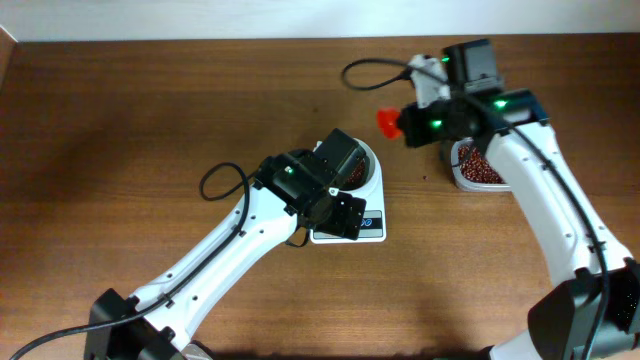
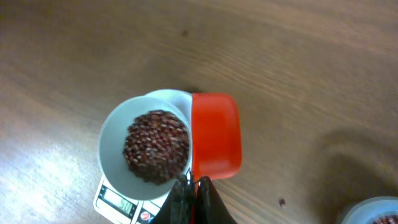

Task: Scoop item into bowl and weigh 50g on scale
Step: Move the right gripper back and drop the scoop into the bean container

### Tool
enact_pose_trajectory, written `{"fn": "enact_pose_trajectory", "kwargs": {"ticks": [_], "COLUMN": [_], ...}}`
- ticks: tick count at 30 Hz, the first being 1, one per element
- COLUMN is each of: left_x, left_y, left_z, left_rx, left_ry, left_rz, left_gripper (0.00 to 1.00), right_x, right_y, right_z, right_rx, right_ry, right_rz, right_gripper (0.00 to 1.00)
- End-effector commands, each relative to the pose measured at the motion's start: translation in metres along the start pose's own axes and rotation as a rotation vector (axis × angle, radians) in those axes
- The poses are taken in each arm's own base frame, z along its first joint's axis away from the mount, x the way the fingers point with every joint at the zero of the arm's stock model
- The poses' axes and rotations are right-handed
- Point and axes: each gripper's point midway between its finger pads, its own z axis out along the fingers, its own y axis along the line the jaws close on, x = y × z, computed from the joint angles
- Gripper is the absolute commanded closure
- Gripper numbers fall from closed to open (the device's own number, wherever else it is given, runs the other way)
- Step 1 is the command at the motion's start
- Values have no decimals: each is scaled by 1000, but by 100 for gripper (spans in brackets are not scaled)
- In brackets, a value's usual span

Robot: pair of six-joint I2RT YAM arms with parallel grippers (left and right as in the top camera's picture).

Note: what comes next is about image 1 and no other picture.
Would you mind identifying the orange measuring scoop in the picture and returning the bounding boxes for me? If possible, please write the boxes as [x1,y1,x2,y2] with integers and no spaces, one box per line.
[376,108,403,139]

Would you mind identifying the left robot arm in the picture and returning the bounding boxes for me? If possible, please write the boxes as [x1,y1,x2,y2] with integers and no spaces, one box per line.
[84,129,372,359]

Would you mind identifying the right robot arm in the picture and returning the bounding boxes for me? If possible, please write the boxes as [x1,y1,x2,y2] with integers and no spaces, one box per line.
[396,39,639,359]

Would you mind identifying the red beans in bowl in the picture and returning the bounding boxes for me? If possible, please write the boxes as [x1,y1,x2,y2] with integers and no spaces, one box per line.
[342,159,368,191]

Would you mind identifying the white round bowl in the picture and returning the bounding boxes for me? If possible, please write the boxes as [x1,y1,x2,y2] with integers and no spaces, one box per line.
[312,132,379,192]

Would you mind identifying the white digital kitchen scale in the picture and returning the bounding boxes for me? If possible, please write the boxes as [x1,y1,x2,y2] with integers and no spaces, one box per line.
[310,151,387,244]

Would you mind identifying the red beans in container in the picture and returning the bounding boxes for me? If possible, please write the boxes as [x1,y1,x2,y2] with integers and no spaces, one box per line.
[458,145,504,184]

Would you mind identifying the clear plastic container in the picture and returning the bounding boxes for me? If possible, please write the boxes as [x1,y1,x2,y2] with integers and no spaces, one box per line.
[449,138,510,192]

